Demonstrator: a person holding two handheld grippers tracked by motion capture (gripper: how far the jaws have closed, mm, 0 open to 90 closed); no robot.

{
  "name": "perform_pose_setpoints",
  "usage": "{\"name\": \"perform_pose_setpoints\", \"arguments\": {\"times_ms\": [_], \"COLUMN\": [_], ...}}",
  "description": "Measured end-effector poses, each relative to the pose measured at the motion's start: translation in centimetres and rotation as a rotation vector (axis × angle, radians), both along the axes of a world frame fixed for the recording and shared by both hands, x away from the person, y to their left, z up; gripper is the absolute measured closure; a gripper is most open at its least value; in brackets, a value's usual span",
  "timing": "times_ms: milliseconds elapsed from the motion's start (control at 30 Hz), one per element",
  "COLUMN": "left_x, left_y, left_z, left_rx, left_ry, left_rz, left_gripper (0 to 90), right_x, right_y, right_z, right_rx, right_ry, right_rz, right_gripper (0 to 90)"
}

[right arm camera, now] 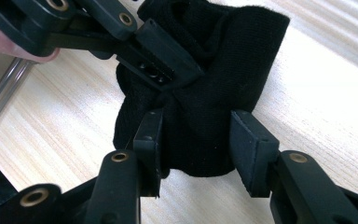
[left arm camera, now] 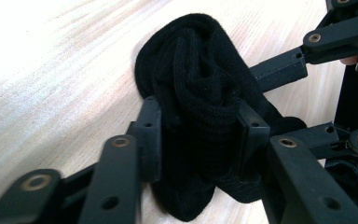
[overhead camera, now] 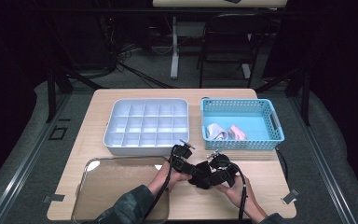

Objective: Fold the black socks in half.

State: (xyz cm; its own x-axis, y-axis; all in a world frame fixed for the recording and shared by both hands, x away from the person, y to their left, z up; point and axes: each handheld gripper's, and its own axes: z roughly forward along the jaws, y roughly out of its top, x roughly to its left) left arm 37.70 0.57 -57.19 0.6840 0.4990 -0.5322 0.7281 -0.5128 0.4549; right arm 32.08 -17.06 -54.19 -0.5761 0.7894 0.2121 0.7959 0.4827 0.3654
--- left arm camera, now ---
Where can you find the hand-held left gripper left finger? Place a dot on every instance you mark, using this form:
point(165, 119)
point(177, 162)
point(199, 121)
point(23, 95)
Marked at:
point(150, 140)

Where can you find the black sock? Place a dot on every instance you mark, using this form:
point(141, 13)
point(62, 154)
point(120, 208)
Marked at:
point(199, 77)

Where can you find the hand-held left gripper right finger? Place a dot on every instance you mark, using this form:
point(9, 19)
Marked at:
point(251, 143)

